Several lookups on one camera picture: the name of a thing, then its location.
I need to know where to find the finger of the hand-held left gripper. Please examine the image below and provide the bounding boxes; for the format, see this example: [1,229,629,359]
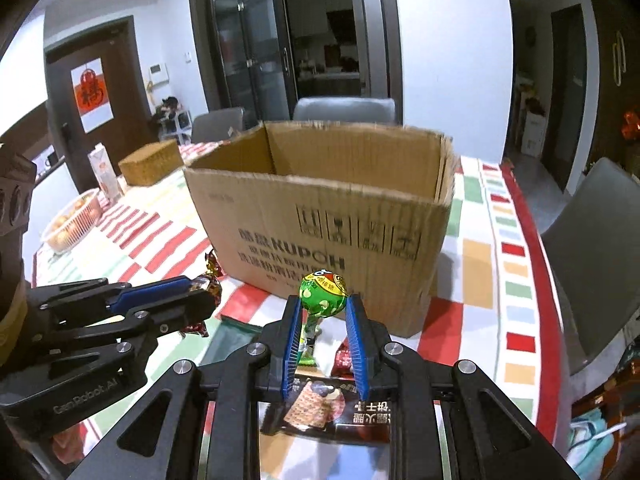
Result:
[30,290,218,386]
[26,275,202,323]

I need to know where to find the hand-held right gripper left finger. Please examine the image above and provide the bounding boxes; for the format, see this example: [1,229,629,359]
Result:
[65,294,306,480]

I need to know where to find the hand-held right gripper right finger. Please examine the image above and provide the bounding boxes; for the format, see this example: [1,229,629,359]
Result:
[344,294,581,480]

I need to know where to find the green lollipop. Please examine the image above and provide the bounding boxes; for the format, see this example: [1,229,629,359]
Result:
[298,270,351,367]

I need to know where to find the brown cardboard box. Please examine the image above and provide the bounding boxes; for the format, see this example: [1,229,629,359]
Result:
[182,120,458,338]

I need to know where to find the red wrapped candy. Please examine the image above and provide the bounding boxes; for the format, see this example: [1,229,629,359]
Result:
[334,342,356,377]

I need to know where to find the dark green snack packet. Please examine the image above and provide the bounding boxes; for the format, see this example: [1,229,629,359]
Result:
[202,317,264,367]

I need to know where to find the dark cracker packet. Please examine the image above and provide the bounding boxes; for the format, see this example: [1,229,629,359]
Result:
[257,372,396,447]

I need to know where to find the white plastic basket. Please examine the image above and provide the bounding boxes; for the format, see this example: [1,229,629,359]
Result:
[41,187,104,254]

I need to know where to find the pile of oranges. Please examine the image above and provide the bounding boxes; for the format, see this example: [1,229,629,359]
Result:
[47,195,99,249]

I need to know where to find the woven wicker box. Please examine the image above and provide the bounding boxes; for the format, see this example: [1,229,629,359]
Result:
[118,139,185,187]

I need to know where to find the white and orange drink carton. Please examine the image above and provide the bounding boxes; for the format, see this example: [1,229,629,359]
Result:
[87,144,125,206]

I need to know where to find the striped colourful tablecloth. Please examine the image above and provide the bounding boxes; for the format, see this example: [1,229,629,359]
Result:
[30,142,572,480]

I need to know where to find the white storage shelf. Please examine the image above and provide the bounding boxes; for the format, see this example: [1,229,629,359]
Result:
[152,95,194,142]

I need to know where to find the red and white door poster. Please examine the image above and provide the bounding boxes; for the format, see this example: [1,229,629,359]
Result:
[70,57,115,135]

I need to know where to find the dark wooden door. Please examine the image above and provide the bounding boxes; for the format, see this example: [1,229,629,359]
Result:
[44,15,159,197]

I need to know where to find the wide grey dining chair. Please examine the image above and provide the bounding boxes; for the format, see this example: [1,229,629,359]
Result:
[292,97,397,126]

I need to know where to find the light blue cloth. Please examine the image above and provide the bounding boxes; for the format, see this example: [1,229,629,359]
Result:
[570,407,629,480]

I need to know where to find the sliding glass door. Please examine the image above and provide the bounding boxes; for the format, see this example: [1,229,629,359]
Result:
[187,0,404,127]

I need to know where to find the white cardboard box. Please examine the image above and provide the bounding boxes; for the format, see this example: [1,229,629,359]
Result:
[520,110,549,157]

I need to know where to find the black range hood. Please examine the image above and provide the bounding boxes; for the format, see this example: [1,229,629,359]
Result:
[327,10,354,44]

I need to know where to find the dark wardrobe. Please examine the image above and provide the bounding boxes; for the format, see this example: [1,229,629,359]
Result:
[585,0,640,181]

